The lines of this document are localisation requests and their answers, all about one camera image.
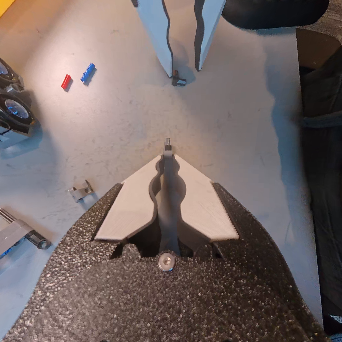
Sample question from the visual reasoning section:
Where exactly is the person's right forearm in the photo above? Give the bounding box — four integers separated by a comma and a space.
222, 0, 330, 30

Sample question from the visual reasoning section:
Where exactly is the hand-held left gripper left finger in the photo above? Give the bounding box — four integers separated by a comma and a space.
94, 154, 164, 242

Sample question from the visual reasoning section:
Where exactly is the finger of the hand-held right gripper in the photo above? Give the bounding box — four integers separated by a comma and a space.
137, 0, 175, 79
194, 0, 227, 72

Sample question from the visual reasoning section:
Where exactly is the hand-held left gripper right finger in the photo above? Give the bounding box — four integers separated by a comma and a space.
173, 155, 239, 241

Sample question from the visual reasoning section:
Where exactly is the grey desk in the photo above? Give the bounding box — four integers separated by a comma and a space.
0, 0, 325, 334

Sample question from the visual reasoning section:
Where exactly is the black pin connector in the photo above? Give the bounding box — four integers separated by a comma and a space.
0, 208, 52, 250

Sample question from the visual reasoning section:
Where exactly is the blue axle pin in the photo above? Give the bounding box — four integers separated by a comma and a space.
80, 63, 97, 83

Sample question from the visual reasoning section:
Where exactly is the grey toy robot head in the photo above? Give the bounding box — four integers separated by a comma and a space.
0, 57, 40, 150

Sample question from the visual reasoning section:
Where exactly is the grey forked clip piece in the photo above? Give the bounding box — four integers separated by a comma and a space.
68, 180, 94, 203

